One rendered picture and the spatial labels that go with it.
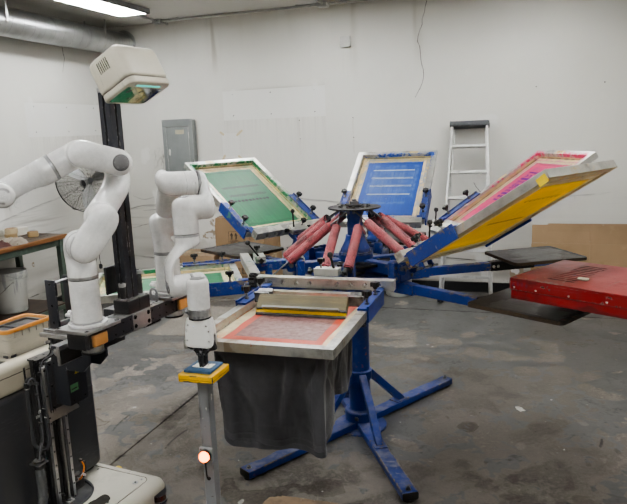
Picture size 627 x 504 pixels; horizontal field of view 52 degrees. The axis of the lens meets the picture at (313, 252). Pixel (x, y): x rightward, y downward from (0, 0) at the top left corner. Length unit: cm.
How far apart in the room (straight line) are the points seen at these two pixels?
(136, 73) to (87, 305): 76
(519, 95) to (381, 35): 151
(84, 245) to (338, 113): 519
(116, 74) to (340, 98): 499
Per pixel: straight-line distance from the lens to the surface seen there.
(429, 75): 685
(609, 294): 262
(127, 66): 220
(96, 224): 210
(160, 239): 251
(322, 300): 277
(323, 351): 227
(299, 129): 717
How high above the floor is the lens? 174
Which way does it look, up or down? 11 degrees down
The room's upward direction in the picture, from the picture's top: 2 degrees counter-clockwise
